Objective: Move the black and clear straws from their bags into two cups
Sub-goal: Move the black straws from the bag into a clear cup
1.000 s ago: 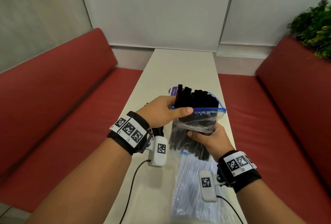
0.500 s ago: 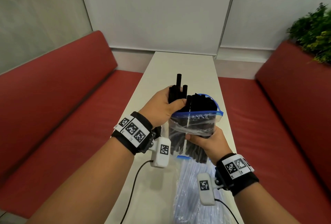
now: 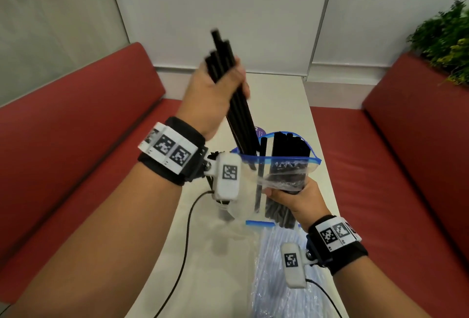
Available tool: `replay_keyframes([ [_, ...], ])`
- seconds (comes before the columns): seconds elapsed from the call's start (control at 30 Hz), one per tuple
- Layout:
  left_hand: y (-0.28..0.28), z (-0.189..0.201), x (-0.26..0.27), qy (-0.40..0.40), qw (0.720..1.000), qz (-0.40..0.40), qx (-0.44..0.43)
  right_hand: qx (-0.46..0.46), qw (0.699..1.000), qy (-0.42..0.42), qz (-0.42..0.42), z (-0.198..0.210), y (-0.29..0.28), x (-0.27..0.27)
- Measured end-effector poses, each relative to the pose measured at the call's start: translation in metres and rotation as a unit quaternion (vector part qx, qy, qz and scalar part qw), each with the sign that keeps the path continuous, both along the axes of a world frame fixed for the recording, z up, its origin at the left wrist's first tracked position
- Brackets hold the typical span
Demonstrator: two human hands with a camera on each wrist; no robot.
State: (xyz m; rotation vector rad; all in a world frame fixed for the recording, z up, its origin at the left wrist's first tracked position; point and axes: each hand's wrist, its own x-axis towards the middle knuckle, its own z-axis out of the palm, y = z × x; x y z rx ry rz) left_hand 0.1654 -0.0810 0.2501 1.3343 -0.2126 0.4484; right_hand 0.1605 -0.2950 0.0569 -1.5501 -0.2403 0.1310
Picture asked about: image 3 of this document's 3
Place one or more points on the person's left hand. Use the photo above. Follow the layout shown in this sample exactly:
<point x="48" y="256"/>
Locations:
<point x="199" y="101"/>

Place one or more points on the person's right hand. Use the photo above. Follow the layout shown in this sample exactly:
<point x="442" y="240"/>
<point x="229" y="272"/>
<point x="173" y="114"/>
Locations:
<point x="307" y="206"/>

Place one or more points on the person's right thumb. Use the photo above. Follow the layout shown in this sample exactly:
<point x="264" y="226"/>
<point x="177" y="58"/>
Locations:
<point x="277" y="194"/>

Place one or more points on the person's left thumb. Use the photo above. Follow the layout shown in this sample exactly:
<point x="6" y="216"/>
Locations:
<point x="237" y="77"/>

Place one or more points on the clear zip bag blue seal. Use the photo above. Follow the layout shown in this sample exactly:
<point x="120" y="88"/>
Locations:
<point x="285" y="161"/>

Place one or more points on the person's left forearm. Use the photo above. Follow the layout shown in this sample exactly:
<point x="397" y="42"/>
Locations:
<point x="99" y="240"/>

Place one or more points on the person's right forearm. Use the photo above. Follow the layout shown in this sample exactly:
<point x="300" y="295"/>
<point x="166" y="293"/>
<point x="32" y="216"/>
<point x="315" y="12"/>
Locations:
<point x="373" y="292"/>

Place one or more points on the bagged bundle of black straws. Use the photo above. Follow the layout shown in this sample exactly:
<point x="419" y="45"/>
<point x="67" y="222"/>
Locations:
<point x="285" y="182"/>

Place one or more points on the purple round label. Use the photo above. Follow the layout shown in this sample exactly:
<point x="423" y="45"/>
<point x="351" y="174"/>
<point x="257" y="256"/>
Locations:
<point x="261" y="130"/>

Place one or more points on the black right wristband with markers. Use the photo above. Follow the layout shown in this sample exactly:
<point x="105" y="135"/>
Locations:
<point x="339" y="242"/>

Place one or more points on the black wristband with markers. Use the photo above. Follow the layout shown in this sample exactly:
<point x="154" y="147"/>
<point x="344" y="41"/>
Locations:
<point x="339" y="242"/>
<point x="172" y="151"/>

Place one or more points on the clear zip bag of pale straws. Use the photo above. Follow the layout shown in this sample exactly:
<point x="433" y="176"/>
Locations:
<point x="273" y="273"/>

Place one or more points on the black left wristband with markers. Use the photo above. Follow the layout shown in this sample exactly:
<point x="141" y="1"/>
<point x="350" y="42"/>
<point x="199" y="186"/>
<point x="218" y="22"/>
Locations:
<point x="172" y="151"/>

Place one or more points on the bundle of pale clear straws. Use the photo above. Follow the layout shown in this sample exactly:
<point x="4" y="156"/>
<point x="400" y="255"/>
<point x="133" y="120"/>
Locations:
<point x="267" y="292"/>

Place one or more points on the red padded bench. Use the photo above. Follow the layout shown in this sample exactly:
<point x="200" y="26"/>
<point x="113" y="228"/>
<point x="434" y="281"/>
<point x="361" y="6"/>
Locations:
<point x="403" y="182"/>
<point x="73" y="127"/>

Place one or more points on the green leafy plant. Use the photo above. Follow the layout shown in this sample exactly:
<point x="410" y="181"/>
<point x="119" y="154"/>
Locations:
<point x="445" y="39"/>

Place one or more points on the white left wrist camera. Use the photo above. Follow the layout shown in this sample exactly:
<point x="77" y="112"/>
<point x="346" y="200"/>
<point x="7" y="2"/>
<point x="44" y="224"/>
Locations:
<point x="228" y="178"/>

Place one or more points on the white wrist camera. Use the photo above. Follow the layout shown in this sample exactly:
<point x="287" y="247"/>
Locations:
<point x="228" y="178"/>
<point x="293" y="264"/>

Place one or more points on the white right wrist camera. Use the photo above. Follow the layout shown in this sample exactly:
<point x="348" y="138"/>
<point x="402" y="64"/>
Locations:
<point x="293" y="264"/>

